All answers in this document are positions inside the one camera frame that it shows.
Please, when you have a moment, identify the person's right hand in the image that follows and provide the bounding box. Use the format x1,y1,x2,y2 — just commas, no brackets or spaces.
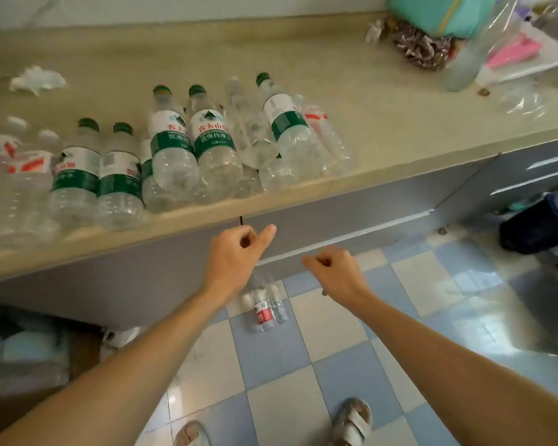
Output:
302,245,378,313

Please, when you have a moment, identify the person's left hand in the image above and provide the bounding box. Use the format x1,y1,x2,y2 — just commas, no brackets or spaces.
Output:
203,224,278,299

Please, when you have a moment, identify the red-cap water bottle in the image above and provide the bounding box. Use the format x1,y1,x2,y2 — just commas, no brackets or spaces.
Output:
253,292,278,331

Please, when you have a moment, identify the row of bottles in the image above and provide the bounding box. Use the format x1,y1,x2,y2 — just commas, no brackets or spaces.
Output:
0,71,357,250

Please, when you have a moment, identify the person's left forearm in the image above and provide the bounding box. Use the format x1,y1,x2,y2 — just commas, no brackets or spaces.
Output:
0,285,229,446

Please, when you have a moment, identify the person's right forearm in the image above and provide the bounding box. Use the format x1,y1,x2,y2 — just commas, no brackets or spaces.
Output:
351,292,558,446

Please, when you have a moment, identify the person's right foot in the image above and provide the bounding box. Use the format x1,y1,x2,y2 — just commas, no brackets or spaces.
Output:
337,400,372,446

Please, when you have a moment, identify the grey base cabinet door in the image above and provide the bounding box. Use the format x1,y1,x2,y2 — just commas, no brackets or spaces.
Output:
0,217,242,331

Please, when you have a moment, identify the white sandal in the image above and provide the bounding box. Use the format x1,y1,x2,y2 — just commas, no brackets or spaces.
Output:
332,398,374,446
172,420,211,446

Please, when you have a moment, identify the beige table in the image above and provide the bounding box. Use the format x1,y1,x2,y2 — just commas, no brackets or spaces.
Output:
0,11,558,286

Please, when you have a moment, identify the dark blue trash bin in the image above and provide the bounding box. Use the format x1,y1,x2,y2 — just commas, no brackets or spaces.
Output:
498,190,558,256

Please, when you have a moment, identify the clear bag of brown snacks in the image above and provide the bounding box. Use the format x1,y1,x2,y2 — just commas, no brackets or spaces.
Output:
365,15,458,72

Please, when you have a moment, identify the crumpled white tissue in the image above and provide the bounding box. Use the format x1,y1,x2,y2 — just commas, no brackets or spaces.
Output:
8,64,69,97

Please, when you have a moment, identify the teal handbag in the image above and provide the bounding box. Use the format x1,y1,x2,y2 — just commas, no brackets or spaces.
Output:
387,0,498,39

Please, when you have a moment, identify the pink object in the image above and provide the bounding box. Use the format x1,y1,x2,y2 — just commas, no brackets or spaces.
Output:
485,34,543,70

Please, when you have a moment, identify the white flat box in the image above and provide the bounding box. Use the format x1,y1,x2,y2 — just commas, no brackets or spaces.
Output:
474,20,558,87

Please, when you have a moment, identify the grey drawer front with handle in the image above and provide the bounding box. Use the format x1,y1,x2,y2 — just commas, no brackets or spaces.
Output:
435,169,558,228
488,152,558,196
255,209,471,285

